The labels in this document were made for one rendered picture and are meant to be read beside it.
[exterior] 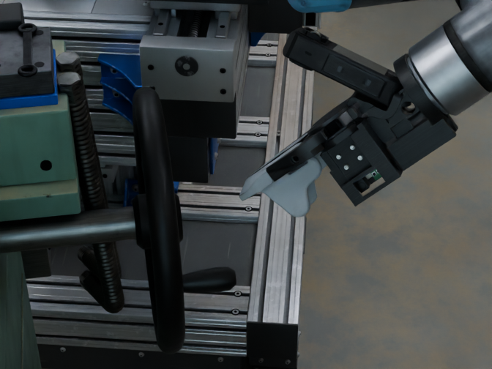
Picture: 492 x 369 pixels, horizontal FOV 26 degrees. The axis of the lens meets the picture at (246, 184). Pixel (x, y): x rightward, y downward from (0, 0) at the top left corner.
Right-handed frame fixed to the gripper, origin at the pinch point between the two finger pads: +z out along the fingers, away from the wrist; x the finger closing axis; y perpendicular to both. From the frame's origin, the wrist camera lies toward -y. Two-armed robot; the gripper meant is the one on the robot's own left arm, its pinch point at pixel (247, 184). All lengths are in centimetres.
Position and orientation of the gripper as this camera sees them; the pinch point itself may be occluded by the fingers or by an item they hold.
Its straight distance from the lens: 104.3
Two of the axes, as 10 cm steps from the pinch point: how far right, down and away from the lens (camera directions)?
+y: 6.0, 8.0, 0.8
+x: 2.4, -2.8, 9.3
